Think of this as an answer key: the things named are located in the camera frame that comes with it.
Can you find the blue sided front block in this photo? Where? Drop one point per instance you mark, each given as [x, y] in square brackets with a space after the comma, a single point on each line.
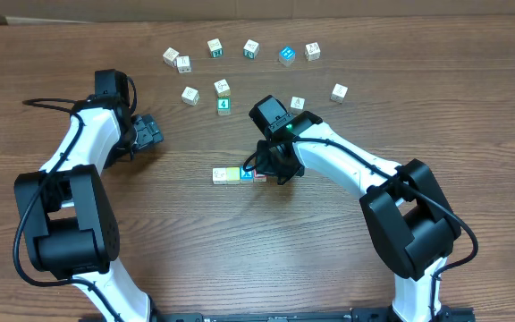
[297, 104]

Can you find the plain block far right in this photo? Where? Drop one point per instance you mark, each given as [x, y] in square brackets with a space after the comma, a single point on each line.
[338, 93]

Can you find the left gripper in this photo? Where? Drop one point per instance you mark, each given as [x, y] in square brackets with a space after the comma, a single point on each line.
[147, 129]

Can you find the green L wooden block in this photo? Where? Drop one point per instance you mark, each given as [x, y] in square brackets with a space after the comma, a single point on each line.
[219, 176]

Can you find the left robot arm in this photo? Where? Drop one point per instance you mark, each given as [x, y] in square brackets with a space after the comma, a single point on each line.
[68, 234]

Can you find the plain wooden block far left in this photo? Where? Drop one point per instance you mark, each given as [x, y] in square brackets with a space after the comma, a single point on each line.
[170, 56]

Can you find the green top wooden block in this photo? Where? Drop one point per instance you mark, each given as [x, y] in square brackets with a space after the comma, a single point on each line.
[223, 106]

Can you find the yellow sided wooden block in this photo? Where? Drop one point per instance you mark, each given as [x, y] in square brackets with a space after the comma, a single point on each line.
[222, 88]

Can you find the yellow top wooden block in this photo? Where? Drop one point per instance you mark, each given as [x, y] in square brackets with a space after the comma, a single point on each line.
[233, 175]

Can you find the cardboard back wall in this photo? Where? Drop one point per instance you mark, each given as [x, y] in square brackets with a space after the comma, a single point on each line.
[49, 11]

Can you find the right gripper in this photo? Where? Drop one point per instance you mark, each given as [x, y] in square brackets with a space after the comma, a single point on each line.
[266, 167]

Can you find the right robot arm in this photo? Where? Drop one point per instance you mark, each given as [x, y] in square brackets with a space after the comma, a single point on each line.
[409, 220]

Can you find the plain block above red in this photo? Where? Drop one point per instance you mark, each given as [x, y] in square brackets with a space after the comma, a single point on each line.
[190, 96]

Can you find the blue X wooden block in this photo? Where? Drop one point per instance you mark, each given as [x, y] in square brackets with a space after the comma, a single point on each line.
[246, 176]

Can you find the teal sided wooden block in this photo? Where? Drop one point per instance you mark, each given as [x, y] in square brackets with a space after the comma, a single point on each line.
[251, 49]

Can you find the blue top wooden block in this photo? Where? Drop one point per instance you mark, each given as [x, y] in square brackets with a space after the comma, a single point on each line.
[287, 56]

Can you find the plain wooden block top right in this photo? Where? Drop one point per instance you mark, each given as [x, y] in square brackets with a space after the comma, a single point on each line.
[312, 51]

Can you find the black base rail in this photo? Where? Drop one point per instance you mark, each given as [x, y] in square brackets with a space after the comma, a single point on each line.
[284, 316]

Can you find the red top wooden block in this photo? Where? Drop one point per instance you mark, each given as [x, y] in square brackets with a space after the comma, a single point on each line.
[259, 177]

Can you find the plain wooden block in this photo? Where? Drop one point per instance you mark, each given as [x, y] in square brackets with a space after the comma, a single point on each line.
[312, 51]
[170, 56]
[183, 64]
[215, 48]

